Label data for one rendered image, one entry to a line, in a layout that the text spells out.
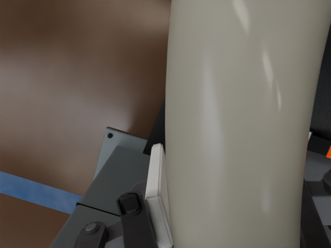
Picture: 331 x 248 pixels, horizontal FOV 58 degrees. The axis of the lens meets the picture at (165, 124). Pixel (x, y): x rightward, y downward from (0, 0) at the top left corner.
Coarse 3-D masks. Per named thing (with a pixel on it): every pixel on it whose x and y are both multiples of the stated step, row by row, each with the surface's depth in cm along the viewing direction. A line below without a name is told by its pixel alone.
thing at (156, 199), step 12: (156, 144) 20; (156, 156) 18; (156, 168) 17; (156, 180) 15; (156, 192) 14; (156, 204) 14; (156, 216) 14; (168, 216) 15; (156, 228) 14; (168, 228) 14; (168, 240) 14
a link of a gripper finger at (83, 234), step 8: (88, 224) 13; (96, 224) 13; (104, 224) 13; (80, 232) 13; (88, 232) 13; (96, 232) 13; (104, 232) 13; (80, 240) 12; (88, 240) 12; (96, 240) 12; (104, 240) 13
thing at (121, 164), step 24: (120, 144) 107; (144, 144) 106; (96, 168) 110; (120, 168) 91; (144, 168) 96; (96, 192) 76; (120, 192) 79; (72, 216) 65; (96, 216) 67; (72, 240) 59
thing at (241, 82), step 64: (192, 0) 5; (256, 0) 4; (320, 0) 5; (192, 64) 5; (256, 64) 5; (320, 64) 5; (192, 128) 5; (256, 128) 5; (192, 192) 6; (256, 192) 5
